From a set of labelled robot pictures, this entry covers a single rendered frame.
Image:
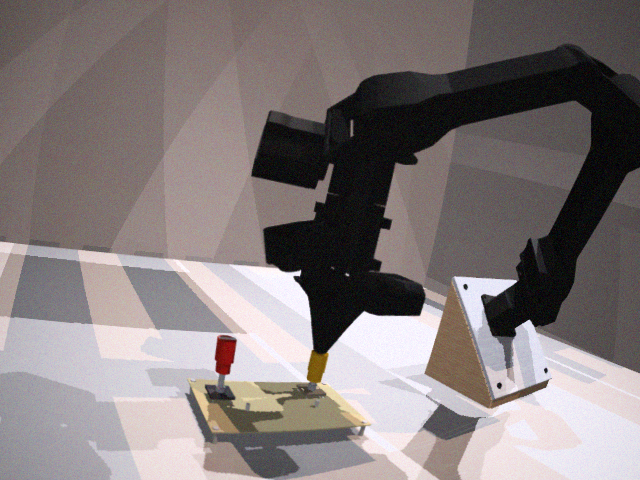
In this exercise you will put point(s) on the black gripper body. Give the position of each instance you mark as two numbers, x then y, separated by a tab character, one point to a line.
380	294

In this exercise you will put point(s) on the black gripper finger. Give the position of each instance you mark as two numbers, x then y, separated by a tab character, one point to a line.
315	304
336	317

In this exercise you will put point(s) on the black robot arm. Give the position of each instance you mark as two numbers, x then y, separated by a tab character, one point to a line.
398	114

